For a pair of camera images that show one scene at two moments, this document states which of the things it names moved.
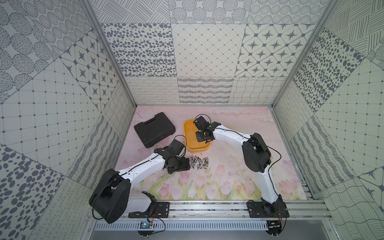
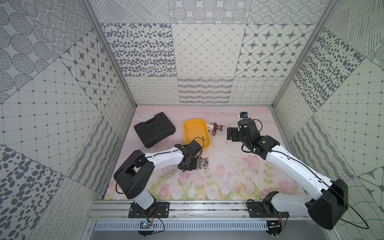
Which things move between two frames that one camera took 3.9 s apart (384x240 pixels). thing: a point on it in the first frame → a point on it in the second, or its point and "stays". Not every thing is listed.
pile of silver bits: (201, 163) stays
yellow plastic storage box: (191, 141) stays
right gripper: (199, 139) → (235, 131)
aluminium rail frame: (227, 211) stays
